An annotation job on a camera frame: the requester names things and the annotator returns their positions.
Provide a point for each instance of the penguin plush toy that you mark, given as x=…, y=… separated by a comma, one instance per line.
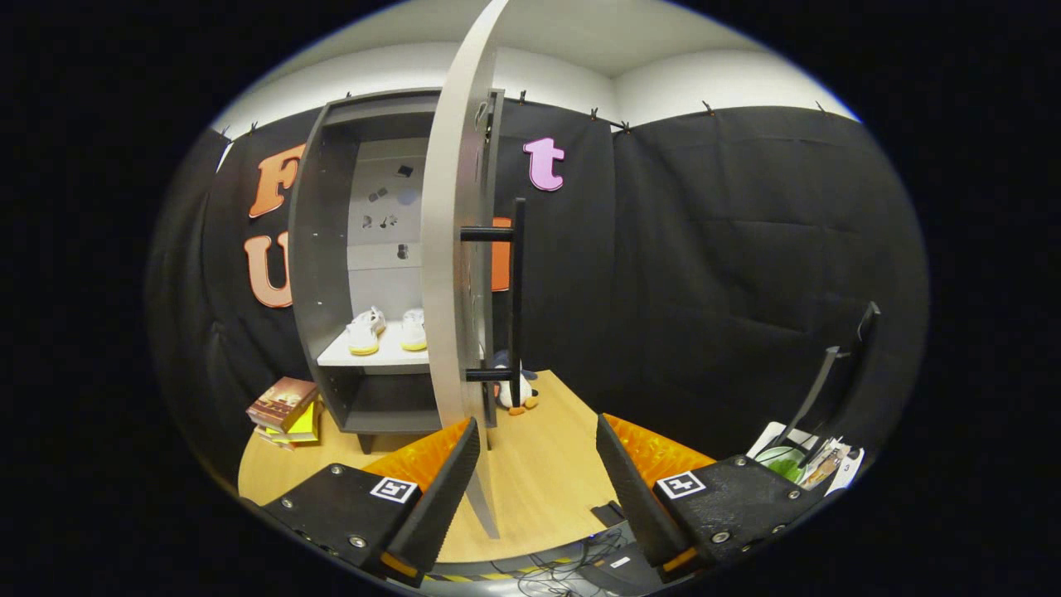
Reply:
x=518, y=396

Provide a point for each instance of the black desk stand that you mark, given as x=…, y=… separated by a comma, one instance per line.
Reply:
x=862, y=356

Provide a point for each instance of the dark grey shoe cabinet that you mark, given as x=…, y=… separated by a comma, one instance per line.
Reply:
x=319, y=274

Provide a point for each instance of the printed paper packets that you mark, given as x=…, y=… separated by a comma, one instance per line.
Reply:
x=833, y=466

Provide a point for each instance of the yellow book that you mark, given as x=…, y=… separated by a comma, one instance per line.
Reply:
x=305, y=427

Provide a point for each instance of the white striped shoe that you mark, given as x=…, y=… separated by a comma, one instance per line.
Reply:
x=414, y=330
x=363, y=333

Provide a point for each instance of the green and white bowl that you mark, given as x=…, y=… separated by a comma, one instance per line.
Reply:
x=783, y=463

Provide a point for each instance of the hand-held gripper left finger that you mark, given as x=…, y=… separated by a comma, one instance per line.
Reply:
x=431, y=506

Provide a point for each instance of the black backdrop cloth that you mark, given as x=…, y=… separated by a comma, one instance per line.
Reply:
x=729, y=290

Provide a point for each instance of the brown book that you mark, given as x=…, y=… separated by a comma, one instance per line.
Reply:
x=282, y=402

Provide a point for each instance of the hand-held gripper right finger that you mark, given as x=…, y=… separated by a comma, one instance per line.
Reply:
x=638, y=497

